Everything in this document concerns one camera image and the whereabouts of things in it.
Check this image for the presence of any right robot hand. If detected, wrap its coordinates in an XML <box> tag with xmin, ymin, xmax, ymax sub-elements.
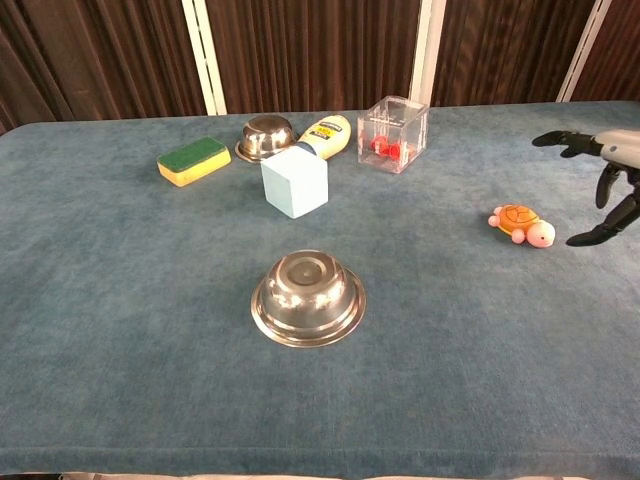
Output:
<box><xmin>531</xmin><ymin>128</ymin><xmax>640</xmax><ymax>247</ymax></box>

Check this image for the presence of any orange pink turtle toy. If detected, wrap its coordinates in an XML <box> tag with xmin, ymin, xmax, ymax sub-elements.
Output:
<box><xmin>486</xmin><ymin>204</ymin><xmax>557</xmax><ymax>250</ymax></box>

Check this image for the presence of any red plastic part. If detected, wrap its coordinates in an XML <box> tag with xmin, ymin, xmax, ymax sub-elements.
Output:
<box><xmin>369</xmin><ymin>133</ymin><xmax>407</xmax><ymax>160</ymax></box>

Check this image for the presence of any clear acrylic box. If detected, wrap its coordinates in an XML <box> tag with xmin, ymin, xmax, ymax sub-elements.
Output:
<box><xmin>356</xmin><ymin>95</ymin><xmax>431</xmax><ymax>176</ymax></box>

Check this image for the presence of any yellow mayonnaise bottle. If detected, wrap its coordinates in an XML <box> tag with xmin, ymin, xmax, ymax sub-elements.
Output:
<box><xmin>293</xmin><ymin>114</ymin><xmax>353</xmax><ymax>161</ymax></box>

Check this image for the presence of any dark brown curtain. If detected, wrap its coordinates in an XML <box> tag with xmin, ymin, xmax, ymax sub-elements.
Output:
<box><xmin>0</xmin><ymin>0</ymin><xmax>640</xmax><ymax>137</ymax></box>

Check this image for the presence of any light blue cube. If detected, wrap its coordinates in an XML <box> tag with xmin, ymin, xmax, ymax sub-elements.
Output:
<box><xmin>260</xmin><ymin>146</ymin><xmax>330</xmax><ymax>220</ymax></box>

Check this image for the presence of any large steel bowl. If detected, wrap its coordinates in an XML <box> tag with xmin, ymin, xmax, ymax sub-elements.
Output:
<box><xmin>250</xmin><ymin>248</ymin><xmax>368</xmax><ymax>349</ymax></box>

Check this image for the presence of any small steel bowl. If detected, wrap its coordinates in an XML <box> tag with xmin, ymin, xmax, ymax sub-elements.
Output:
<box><xmin>234</xmin><ymin>113</ymin><xmax>296</xmax><ymax>163</ymax></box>

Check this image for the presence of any yellow green sponge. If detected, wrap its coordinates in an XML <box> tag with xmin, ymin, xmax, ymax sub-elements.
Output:
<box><xmin>156</xmin><ymin>135</ymin><xmax>233</xmax><ymax>189</ymax></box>

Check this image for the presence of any blue table cloth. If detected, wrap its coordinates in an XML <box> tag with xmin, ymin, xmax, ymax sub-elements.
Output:
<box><xmin>0</xmin><ymin>100</ymin><xmax>640</xmax><ymax>479</ymax></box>

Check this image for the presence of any white frame post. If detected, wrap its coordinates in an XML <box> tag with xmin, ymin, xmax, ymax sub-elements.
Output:
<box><xmin>555</xmin><ymin>0</ymin><xmax>613</xmax><ymax>104</ymax></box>
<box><xmin>408</xmin><ymin>0</ymin><xmax>448</xmax><ymax>107</ymax></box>
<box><xmin>180</xmin><ymin>0</ymin><xmax>228</xmax><ymax>117</ymax></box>

